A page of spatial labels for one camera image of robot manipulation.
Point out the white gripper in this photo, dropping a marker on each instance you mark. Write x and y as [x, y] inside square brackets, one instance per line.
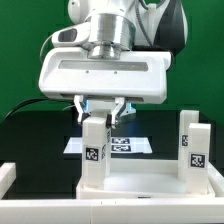
[137, 76]

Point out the white desk top tray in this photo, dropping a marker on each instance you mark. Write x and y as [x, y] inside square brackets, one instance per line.
[148, 178]

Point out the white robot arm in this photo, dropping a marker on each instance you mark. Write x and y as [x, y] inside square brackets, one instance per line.
[116, 54]

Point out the fiducial marker sheet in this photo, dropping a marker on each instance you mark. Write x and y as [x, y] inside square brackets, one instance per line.
[130, 145]

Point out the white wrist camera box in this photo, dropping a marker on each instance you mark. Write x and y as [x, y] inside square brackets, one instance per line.
[73, 36]

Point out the white front rail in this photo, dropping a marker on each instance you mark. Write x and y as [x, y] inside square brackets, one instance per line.
[115, 211]

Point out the white left rail block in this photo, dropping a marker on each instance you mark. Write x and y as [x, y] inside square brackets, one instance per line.
[7, 177]

